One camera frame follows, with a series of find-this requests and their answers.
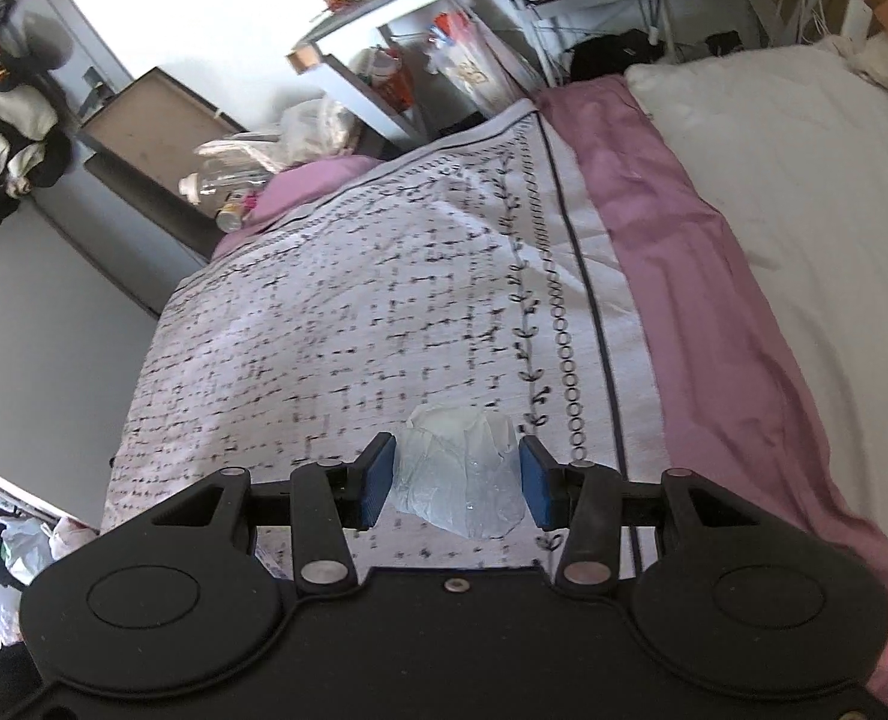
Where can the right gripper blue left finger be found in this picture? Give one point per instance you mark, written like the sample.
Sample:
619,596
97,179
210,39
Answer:
376,476

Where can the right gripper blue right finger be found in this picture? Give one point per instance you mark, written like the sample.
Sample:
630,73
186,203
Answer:
540,476

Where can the clear plastic bag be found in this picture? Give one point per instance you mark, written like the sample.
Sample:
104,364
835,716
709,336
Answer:
458,469

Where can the pink bed sheet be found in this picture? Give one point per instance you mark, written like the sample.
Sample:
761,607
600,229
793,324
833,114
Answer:
735,402

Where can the white black patterned blanket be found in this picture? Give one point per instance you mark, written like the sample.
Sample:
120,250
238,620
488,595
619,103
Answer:
471,272

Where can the grey door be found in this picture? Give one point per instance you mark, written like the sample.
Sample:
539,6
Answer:
136,233

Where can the white plastic bags pile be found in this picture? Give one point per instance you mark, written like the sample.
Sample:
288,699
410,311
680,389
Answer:
306,132

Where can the white plastic bag on floor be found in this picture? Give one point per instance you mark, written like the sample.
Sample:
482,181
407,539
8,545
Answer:
25,547

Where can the leaning brown framed board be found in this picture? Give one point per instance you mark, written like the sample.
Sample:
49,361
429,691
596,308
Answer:
143,142

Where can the white fluffy duvet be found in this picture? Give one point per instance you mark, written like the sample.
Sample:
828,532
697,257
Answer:
792,148

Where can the black and white hanging clothes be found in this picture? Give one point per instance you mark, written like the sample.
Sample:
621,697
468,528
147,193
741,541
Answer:
9,135

